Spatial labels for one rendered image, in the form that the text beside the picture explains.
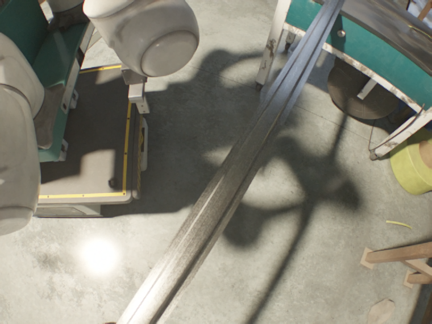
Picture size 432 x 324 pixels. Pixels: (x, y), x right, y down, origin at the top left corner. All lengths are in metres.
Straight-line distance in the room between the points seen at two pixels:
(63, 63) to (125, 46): 0.50
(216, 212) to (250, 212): 0.81
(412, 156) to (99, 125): 1.69
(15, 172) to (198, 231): 0.28
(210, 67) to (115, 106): 0.76
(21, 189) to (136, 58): 0.22
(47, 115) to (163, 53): 0.40
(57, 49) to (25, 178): 0.54
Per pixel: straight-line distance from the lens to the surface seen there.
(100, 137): 1.03
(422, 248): 1.15
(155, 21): 0.25
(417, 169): 1.64
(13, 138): 0.35
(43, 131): 0.59
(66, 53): 0.79
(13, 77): 0.48
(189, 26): 0.27
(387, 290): 1.58
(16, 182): 0.35
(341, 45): 1.14
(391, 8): 1.47
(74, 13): 0.91
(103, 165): 0.97
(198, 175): 1.22
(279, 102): 0.52
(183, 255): 0.39
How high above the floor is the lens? 1.15
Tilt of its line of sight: 67 degrees down
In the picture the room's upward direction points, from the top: 9 degrees clockwise
